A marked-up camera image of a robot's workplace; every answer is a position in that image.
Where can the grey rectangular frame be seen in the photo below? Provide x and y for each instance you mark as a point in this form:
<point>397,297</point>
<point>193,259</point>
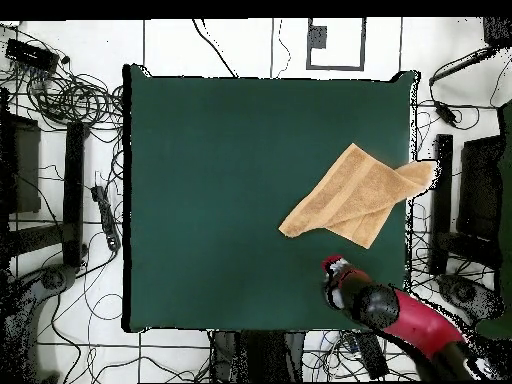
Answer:
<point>363,44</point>

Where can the black rod with head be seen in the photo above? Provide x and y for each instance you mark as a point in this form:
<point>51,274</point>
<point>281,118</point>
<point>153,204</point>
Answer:
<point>498,32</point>

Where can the dark green table cloth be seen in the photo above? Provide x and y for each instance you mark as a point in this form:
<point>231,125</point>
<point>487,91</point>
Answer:
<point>200,180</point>

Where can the tan terry towel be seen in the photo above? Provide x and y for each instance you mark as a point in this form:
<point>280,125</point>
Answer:
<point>356,196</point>

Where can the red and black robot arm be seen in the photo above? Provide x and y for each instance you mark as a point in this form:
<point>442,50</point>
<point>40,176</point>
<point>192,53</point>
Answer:
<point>420,324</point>

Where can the black power strip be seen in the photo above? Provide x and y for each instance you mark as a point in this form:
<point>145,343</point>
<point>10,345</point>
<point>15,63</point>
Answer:
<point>104,216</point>
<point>372,358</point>

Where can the black stand base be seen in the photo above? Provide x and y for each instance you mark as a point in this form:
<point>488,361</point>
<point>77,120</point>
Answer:
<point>52,278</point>
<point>464,292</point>

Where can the black power adapter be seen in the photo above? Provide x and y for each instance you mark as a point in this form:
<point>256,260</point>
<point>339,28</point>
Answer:
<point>446,114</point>

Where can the black flat panel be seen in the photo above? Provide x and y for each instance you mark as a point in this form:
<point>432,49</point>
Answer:
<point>24,168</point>
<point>480,188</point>

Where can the black upright bar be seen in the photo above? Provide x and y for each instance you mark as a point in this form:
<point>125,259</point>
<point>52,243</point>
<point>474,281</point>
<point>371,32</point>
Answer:
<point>442,208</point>
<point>74,192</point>

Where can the black electronics box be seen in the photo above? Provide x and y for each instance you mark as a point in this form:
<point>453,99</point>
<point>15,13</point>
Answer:
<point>32,54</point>

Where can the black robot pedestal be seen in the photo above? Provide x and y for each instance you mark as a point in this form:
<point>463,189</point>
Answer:
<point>256,356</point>

